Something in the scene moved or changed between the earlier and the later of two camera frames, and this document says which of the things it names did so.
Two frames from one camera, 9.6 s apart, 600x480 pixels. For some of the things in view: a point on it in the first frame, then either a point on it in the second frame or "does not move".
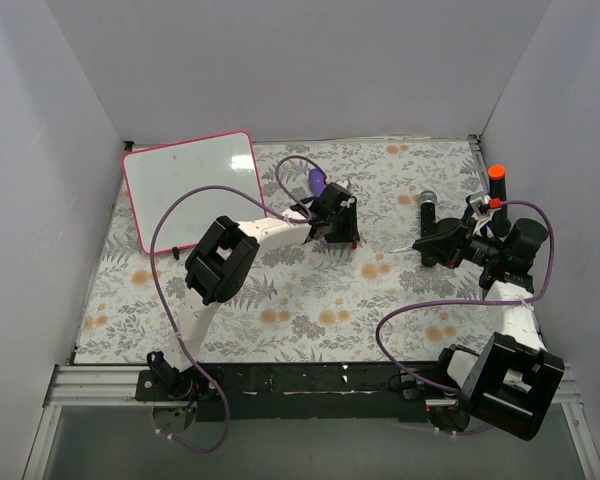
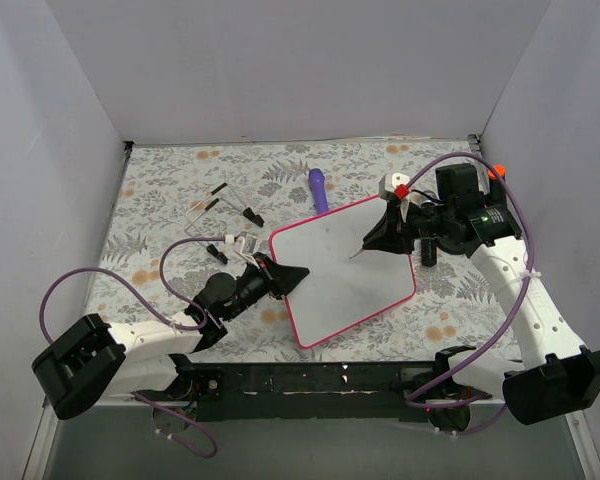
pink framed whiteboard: x=155 y=175 to x=340 y=290
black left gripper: x=344 y=232 to x=271 y=278
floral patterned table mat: x=370 y=252 does not move
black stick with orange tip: x=498 y=191 does not move
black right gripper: x=457 y=241 to x=397 y=228
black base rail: x=297 y=392 does not move
